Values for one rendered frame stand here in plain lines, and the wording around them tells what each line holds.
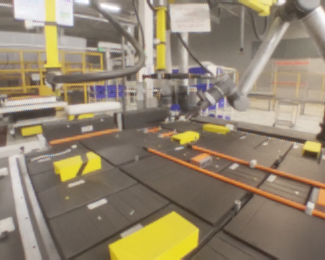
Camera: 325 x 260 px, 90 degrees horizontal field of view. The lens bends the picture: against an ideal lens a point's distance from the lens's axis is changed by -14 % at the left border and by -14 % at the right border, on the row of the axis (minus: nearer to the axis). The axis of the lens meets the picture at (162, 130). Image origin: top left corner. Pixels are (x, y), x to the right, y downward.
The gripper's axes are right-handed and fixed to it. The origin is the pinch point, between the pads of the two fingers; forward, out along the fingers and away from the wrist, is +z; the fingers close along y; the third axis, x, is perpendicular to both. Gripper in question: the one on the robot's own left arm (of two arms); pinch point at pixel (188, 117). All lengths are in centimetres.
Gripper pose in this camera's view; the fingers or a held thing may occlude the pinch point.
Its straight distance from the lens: 121.7
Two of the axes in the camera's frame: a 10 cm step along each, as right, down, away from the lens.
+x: -6.3, -7.1, -3.2
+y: -2.1, -2.4, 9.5
